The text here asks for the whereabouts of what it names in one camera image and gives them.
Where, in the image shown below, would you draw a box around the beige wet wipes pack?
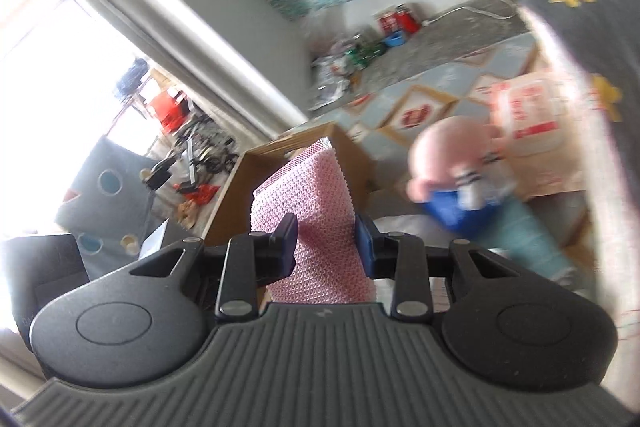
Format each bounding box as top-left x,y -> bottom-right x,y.
487,69 -> 591,200

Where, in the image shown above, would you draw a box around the hanging blue clothes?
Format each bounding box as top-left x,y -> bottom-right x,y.
117,57 -> 151,100

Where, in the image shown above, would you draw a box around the grey fabric box with circles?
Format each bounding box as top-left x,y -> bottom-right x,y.
54,137 -> 171,268

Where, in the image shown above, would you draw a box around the white cable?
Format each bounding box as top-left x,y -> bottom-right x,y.
422,4 -> 518,28

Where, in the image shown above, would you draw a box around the grey blanket with yellow print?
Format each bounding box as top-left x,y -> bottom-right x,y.
520,0 -> 640,308

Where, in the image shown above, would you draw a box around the pink textured sponge cloth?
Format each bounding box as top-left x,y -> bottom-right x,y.
250,138 -> 377,305

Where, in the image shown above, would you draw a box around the teal checked towel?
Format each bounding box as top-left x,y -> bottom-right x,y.
492,197 -> 576,280

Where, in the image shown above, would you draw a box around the metal rack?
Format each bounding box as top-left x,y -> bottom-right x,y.
125,77 -> 236,188

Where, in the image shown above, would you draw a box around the red cans pack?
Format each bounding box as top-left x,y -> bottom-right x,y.
376,4 -> 421,36

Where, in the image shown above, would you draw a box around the red plastic crate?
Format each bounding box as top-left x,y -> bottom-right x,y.
147,89 -> 193,130

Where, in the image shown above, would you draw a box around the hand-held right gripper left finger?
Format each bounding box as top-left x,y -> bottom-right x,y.
129,213 -> 299,320

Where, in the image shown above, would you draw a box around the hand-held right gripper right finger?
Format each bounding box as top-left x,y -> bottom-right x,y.
354,214 -> 506,320

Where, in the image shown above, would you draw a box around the pink plush toy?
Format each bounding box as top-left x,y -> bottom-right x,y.
405,114 -> 508,233

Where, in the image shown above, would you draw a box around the grey patterned bed sheet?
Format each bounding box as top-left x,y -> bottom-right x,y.
310,29 -> 591,258

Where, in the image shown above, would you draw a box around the brown cardboard box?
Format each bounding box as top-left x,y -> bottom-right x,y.
202,122 -> 373,248

